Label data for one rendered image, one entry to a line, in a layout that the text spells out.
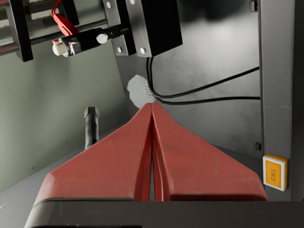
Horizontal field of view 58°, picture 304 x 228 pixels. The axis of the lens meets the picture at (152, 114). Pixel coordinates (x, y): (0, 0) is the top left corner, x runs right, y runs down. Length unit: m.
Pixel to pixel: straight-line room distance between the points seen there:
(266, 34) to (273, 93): 0.08
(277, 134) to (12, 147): 0.57
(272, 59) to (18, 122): 0.56
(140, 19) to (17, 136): 0.42
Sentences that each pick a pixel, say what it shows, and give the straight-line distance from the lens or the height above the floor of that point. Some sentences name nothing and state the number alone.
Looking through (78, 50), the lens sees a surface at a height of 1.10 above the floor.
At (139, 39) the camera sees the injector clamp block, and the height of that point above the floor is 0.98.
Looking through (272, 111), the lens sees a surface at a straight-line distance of 0.40.
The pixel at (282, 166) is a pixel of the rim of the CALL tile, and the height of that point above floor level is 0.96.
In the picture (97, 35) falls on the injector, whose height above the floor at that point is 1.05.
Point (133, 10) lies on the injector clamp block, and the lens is 0.46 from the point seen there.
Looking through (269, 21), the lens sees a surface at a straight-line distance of 0.36.
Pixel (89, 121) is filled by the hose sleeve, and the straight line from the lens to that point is 0.39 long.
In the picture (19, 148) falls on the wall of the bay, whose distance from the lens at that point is 0.73.
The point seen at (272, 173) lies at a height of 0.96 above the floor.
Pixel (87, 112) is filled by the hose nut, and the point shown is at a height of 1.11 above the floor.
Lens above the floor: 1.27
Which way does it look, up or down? 35 degrees down
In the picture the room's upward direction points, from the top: 121 degrees counter-clockwise
